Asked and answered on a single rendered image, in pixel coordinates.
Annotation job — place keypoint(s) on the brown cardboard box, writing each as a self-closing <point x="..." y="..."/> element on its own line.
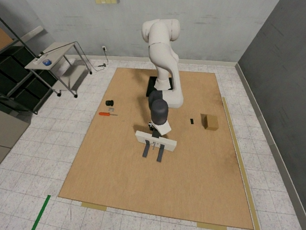
<point x="211" y="122"/>

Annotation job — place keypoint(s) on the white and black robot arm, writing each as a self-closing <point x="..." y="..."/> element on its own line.
<point x="158" y="33"/>

